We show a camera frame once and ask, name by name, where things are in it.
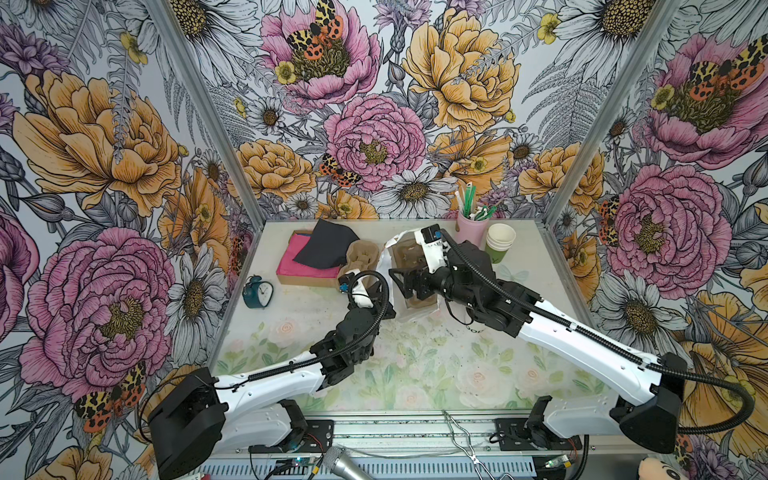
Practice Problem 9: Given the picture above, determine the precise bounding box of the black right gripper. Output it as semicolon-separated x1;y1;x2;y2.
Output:
389;254;482;309

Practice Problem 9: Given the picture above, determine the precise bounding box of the white patterned paper gift bag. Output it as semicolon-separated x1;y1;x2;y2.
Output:
378;229;438;323

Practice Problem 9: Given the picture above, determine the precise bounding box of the brown pulp cup carrier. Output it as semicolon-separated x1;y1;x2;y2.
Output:
391;238;436;309

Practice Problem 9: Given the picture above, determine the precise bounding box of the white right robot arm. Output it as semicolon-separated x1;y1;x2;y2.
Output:
385;224;755;453

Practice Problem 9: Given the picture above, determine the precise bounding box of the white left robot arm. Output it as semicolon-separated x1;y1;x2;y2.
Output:
147;270;395;479

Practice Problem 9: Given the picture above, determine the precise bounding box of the stack of pulp carriers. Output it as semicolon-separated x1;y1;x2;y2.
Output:
337;240;381;280

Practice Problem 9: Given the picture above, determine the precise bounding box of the pink straw holder cup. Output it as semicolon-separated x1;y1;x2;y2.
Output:
453;214;489;248

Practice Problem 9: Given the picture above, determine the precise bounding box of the stack of paper cups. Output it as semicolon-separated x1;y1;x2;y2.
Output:
485;223;517;264

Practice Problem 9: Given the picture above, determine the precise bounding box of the green straws bundle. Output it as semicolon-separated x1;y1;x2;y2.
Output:
454;182;497;221

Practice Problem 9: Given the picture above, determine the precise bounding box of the black paper napkin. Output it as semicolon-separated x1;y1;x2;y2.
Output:
294;220;359;270

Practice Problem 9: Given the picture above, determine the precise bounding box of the brown cardboard tray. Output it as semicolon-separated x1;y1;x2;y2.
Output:
277;274;339;289

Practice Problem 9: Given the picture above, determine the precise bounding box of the teal alarm clock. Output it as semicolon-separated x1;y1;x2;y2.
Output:
242;275;274;309

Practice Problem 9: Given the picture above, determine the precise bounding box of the silver microphone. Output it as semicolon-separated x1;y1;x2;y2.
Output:
322;445;373;480

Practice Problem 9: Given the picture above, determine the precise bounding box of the pink plush toy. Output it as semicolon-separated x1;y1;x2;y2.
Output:
637;457;688;480

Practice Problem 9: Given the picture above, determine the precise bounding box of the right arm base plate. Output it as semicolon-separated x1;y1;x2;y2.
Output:
488;417;582;451

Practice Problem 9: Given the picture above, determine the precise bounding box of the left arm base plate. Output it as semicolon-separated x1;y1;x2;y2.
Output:
248;419;335;454

